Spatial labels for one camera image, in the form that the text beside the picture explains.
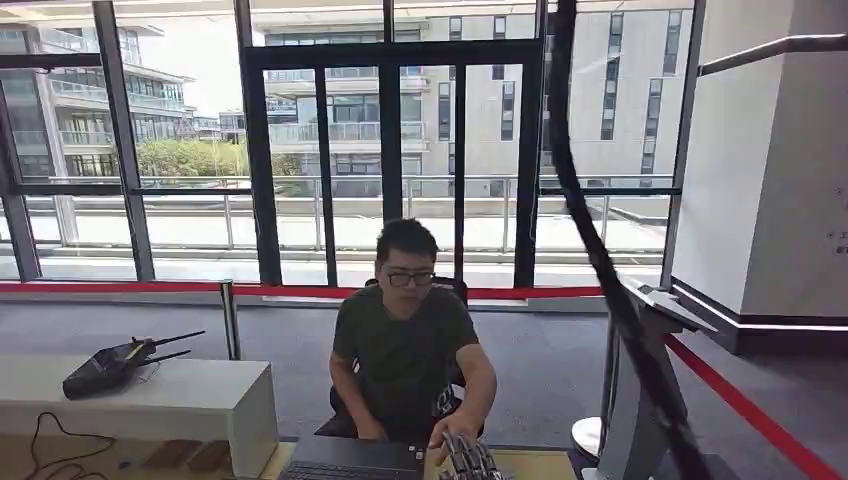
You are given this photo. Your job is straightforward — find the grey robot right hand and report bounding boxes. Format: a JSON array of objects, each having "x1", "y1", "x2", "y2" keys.
[{"x1": 437, "y1": 431, "x2": 509, "y2": 480}]

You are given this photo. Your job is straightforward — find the person's left hand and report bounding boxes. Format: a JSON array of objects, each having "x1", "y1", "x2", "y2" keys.
[{"x1": 429, "y1": 413, "x2": 482, "y2": 467}]

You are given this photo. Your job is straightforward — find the black office chair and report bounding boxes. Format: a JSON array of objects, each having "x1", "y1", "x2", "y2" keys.
[{"x1": 314, "y1": 276, "x2": 486, "y2": 440}]

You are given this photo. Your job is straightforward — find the seated person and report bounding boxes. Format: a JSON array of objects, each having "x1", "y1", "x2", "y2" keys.
[{"x1": 329, "y1": 218, "x2": 499, "y2": 467}]

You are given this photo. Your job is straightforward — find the dark laptop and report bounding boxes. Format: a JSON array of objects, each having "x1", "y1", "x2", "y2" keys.
[{"x1": 277, "y1": 435, "x2": 427, "y2": 480}]

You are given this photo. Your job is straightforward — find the round white stanchion base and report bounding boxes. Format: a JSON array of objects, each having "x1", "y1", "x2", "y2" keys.
[{"x1": 570, "y1": 416, "x2": 605, "y2": 462}]

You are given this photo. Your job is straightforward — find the long red barrier belt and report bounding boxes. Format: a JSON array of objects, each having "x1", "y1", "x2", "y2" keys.
[{"x1": 231, "y1": 284, "x2": 605, "y2": 301}]

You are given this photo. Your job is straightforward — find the grey kiosk stand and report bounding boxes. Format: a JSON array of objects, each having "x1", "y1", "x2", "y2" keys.
[{"x1": 581, "y1": 276, "x2": 719, "y2": 480}]

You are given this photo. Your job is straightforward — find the slanting red barrier belt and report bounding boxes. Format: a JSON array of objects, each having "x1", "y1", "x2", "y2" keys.
[{"x1": 663, "y1": 334, "x2": 843, "y2": 480}]

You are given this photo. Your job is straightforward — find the white bench cabinet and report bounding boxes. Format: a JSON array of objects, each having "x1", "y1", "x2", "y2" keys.
[{"x1": 0, "y1": 356, "x2": 280, "y2": 480}]

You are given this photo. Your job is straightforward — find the outdoor metal railing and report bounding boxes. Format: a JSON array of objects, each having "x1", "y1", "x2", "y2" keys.
[{"x1": 25, "y1": 174, "x2": 674, "y2": 254}]

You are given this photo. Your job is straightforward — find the black router with antennas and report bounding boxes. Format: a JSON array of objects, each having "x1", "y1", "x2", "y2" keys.
[{"x1": 62, "y1": 330, "x2": 207, "y2": 401}]

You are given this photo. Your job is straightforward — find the short red barrier belt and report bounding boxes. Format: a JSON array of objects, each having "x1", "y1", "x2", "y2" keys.
[{"x1": 0, "y1": 281, "x2": 224, "y2": 295}]

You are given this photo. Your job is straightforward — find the silver stanchion post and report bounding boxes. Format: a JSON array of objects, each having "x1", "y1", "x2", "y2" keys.
[{"x1": 219, "y1": 279, "x2": 242, "y2": 362}]

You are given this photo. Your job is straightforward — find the thick black hanging cable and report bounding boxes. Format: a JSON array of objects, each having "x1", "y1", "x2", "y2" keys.
[{"x1": 547, "y1": 0, "x2": 714, "y2": 480}]

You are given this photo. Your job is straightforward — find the black glass door frame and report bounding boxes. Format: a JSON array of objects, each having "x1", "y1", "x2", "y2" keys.
[{"x1": 239, "y1": 38, "x2": 547, "y2": 289}]

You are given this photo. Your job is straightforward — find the thin black floor cable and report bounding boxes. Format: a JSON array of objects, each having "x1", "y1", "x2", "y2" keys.
[{"x1": 23, "y1": 411, "x2": 118, "y2": 480}]

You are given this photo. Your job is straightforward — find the grey wall handrail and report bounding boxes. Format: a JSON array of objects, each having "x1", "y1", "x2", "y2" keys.
[{"x1": 698, "y1": 33, "x2": 848, "y2": 78}]

